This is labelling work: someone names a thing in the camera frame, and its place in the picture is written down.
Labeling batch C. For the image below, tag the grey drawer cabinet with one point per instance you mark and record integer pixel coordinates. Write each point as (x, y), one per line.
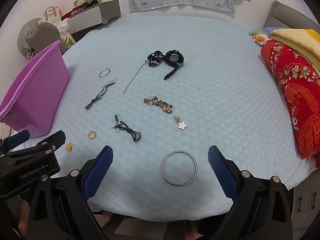
(92, 15)

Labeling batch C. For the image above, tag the small gold charm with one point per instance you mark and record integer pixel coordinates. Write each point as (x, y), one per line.
(69, 147)

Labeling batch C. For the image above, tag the yellow striped blanket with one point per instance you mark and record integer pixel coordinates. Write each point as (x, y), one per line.
(297, 38)

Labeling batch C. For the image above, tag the grey upholstered headboard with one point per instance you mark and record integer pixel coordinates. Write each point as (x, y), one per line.
(292, 15)

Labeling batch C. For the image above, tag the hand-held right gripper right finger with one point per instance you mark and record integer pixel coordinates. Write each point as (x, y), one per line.
(222, 175)

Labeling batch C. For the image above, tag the small plush toy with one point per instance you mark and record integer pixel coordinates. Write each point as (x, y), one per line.
(260, 38)

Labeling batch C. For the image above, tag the printed plastic bag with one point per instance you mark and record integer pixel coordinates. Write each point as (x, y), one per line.
(67, 38)

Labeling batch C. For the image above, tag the large silver bangle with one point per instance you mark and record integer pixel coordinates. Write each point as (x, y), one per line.
(163, 172)

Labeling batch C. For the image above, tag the grey chair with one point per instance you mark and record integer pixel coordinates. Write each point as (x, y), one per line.
(48, 31)

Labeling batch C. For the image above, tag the purple plastic bin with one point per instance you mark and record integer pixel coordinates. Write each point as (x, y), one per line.
(37, 90)

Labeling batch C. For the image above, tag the black printed ribbon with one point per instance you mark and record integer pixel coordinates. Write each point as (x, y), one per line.
(155, 59)

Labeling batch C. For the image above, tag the pile of small cabinet clutter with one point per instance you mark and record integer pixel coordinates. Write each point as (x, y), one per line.
(86, 2)

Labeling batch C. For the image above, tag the red printed quilt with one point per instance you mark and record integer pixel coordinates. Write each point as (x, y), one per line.
(300, 97)

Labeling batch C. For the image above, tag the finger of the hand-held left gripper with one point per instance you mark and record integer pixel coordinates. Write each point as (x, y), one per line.
(53, 138)
(17, 138)

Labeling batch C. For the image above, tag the light blue textured blanket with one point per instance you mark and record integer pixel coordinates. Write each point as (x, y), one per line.
(212, 100)

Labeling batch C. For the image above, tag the grey striped cloth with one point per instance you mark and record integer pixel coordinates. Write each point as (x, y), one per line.
(25, 35)

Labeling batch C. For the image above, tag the black wristwatch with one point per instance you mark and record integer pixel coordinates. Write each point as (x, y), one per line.
(175, 65)

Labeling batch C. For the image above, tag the person's left hand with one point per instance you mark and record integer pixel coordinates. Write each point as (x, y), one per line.
(23, 217)

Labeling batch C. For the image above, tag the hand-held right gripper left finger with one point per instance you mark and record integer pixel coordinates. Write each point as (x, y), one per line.
(98, 173)

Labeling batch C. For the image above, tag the white flower charm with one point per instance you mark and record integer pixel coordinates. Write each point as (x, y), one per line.
(181, 125)

